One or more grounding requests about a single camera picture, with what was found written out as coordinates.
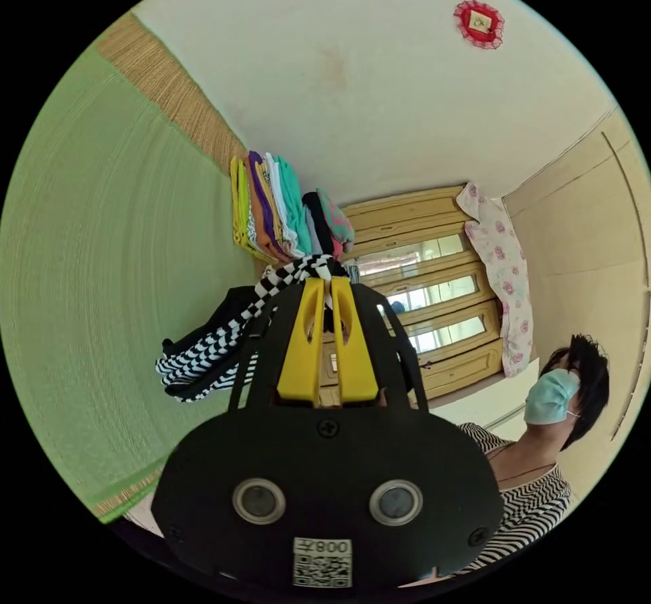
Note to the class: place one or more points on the person's body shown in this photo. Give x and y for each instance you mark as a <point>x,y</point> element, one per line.
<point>544,441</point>

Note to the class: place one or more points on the white floral curtain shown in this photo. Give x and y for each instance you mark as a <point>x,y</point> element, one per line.
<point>501,273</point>

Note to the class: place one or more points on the pile of clothes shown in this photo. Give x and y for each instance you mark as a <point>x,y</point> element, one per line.
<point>285,207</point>

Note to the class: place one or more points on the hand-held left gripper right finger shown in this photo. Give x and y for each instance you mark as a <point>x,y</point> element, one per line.
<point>356,360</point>

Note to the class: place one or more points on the black and white striped shirt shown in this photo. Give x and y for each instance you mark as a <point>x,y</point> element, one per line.
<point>213,352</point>

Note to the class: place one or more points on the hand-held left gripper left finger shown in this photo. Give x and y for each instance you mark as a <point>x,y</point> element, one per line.
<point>301,355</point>

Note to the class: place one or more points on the bed with green woven mat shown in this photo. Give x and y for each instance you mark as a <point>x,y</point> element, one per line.
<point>112,278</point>

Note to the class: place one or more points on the red round wall ornament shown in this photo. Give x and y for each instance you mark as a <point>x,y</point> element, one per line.
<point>478,24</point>

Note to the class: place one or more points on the yellow wooden window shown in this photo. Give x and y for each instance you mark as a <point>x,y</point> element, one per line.
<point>427,283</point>

